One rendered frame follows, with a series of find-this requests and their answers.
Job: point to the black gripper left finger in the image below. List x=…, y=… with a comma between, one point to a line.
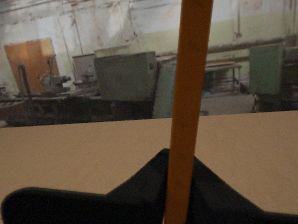
x=139, y=200

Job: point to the orange handle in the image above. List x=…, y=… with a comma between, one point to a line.
x=195, y=21

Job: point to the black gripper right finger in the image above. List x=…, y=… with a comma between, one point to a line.
x=213, y=201

